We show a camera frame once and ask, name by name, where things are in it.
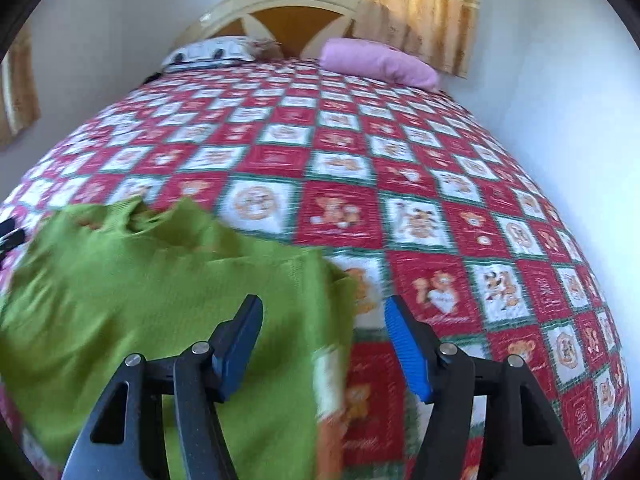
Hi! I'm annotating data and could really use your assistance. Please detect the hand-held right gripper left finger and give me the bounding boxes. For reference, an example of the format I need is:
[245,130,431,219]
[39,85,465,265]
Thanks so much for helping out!
[60,294,264,480]

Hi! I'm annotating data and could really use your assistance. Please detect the red checkered bear print bedspread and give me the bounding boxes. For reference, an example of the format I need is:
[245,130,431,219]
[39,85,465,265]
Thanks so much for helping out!
[0,57,633,480]

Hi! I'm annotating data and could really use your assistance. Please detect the green orange striped knit sweater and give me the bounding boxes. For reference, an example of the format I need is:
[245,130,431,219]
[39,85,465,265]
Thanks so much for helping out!
[0,196,358,480]

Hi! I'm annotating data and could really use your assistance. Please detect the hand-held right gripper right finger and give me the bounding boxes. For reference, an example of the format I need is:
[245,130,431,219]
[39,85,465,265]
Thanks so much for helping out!
[384,295,583,480]

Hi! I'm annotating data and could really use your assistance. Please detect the small brown cloth item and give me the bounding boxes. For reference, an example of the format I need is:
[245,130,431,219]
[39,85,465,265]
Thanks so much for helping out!
[250,39,283,59]

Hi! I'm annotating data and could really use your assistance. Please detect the cream and orange bed headboard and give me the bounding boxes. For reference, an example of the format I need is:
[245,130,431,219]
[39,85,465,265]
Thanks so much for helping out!
[172,0,363,61]

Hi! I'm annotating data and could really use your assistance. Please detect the long yellow curtain panel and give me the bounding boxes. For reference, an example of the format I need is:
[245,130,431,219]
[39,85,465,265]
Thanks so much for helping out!
[345,0,483,79]

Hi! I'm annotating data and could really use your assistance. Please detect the white black patterned pillow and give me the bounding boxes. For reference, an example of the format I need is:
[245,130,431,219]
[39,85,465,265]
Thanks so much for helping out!
[161,36,256,67]

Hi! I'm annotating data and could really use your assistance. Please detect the pink pillow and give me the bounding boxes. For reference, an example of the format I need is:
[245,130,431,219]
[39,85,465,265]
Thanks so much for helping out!
[319,37,440,92]

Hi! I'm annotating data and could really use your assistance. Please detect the yellow side window curtain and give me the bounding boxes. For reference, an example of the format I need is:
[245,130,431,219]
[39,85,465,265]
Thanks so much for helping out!
[0,25,42,151]

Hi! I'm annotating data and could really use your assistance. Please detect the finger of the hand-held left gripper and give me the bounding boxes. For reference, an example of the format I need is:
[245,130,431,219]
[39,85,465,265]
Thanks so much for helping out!
[0,226,27,262]

